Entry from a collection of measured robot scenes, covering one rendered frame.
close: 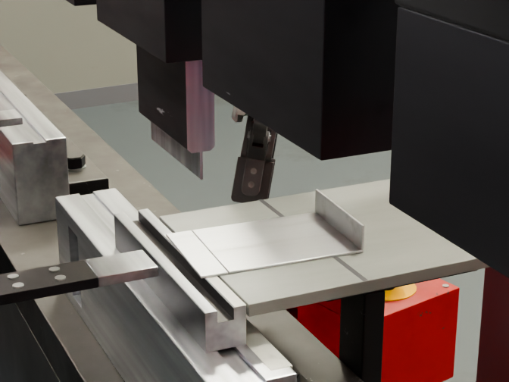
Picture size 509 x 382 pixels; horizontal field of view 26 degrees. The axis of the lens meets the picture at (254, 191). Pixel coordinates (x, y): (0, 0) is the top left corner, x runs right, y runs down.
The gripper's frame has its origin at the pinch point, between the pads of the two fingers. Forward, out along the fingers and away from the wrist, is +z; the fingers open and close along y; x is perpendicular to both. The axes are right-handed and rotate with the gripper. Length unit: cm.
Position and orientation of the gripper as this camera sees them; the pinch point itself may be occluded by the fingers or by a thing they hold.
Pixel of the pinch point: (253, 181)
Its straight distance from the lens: 100.5
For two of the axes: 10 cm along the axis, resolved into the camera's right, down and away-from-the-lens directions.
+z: -1.7, 9.8, 0.8
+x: 9.8, 1.8, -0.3
